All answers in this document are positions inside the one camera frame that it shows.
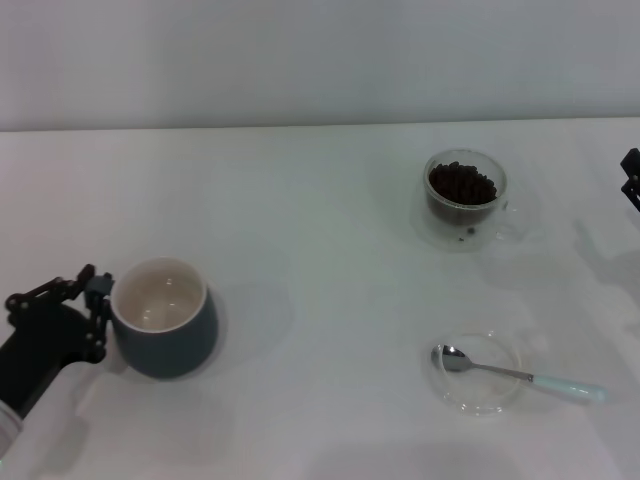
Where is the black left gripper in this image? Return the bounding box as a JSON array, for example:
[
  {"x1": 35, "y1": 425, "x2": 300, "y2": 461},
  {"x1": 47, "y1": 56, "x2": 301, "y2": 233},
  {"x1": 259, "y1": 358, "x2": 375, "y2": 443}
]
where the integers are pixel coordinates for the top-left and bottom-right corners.
[{"x1": 0, "y1": 263, "x2": 115, "y2": 419}]

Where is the dark grey ceramic mug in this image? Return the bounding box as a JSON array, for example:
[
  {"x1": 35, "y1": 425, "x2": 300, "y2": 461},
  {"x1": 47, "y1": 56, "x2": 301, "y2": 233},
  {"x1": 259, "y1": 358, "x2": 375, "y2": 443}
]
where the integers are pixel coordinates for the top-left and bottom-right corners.
[{"x1": 109, "y1": 256, "x2": 220, "y2": 381}]

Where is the pile of coffee beans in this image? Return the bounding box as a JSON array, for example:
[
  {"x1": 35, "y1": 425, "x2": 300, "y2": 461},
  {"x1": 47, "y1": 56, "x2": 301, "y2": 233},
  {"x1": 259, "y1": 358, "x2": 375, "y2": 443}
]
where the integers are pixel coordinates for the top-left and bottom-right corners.
[{"x1": 428, "y1": 160, "x2": 499, "y2": 208}]

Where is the metal spoon with blue handle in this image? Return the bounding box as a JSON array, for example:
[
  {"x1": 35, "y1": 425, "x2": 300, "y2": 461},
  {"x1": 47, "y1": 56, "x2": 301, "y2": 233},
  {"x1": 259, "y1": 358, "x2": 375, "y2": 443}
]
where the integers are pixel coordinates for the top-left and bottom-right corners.
[{"x1": 430, "y1": 343, "x2": 608, "y2": 404}]

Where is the clear glass saucer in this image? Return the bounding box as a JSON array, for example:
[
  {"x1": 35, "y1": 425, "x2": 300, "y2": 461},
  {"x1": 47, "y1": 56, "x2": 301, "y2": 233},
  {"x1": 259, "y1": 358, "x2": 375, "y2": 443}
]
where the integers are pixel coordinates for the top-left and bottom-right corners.
[{"x1": 410, "y1": 188, "x2": 544, "y2": 255}]

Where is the small clear glass dish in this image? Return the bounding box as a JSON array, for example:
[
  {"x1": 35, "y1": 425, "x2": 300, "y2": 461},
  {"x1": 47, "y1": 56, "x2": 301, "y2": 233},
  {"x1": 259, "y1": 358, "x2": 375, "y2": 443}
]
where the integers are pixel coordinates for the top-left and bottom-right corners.
[{"x1": 423, "y1": 328, "x2": 524, "y2": 417}]

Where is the clear glass cup with handle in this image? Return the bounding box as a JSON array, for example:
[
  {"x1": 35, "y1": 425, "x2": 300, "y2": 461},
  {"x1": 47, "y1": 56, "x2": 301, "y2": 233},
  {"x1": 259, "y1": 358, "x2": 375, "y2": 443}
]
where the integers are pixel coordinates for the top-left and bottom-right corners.
[{"x1": 423, "y1": 148, "x2": 531, "y2": 242}]

